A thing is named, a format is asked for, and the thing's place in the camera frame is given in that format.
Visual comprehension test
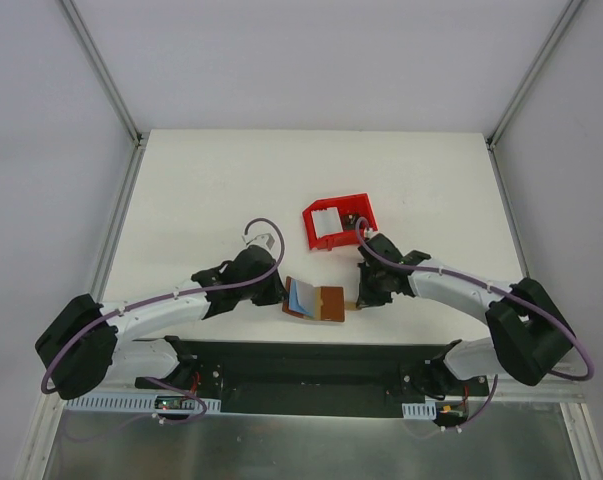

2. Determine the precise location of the brown leather card holder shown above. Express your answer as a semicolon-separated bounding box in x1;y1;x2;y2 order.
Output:
282;276;358;323

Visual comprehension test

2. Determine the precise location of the red plastic bin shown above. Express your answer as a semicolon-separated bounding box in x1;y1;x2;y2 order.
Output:
302;193;378;251

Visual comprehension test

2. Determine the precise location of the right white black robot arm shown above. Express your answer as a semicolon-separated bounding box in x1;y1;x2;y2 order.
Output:
356;234;574;397

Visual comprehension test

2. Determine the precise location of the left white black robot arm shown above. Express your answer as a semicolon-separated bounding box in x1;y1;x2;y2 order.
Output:
35;245;288;400

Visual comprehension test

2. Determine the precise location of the black VIP card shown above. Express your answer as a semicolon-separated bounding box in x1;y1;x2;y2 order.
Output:
341;213;367;231

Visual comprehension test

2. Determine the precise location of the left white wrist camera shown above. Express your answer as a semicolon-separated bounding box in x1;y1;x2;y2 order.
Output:
242;233;276;251

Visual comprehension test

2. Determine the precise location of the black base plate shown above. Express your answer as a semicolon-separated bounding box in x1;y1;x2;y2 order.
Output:
161;336;488;418

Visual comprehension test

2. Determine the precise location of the right white cable duct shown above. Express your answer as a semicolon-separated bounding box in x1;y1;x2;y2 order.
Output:
401;401;437;421

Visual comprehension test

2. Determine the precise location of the white cable duct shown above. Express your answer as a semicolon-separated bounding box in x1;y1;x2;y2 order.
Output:
65;392;222;415
401;401;437;421

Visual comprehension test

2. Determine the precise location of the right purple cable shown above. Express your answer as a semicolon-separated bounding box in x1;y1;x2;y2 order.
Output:
355;215;597;381

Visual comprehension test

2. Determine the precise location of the left white cable duct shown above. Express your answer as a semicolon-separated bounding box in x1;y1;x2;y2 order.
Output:
65;392;222;415

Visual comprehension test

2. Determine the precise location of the left aluminium frame post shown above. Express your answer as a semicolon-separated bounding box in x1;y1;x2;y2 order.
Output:
56;0;144;145

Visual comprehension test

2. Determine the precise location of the aluminium frame post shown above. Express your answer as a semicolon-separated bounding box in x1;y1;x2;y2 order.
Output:
56;0;144;145
486;0;588;151

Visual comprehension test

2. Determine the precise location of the right aluminium frame post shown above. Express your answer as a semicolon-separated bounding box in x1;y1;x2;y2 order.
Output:
486;0;588;151

